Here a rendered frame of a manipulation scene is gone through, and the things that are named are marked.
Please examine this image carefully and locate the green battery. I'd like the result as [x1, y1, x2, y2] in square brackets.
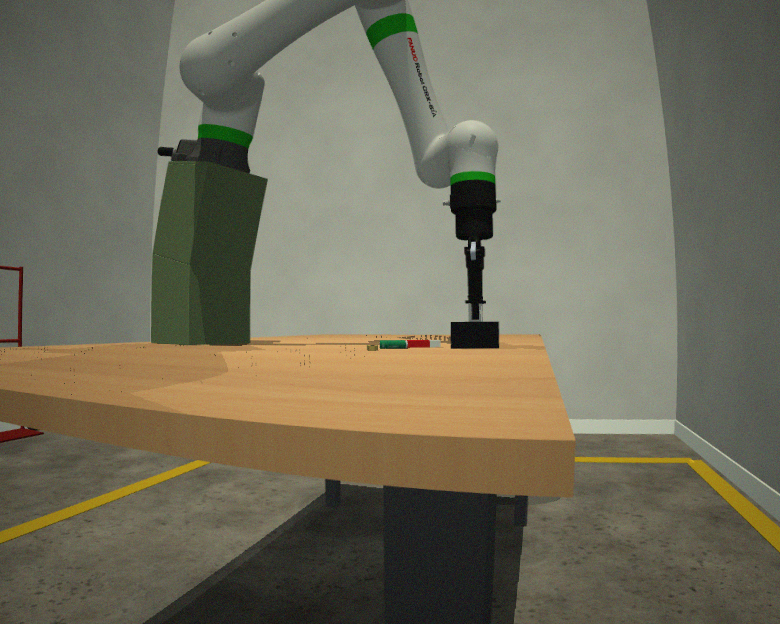
[379, 340, 408, 349]

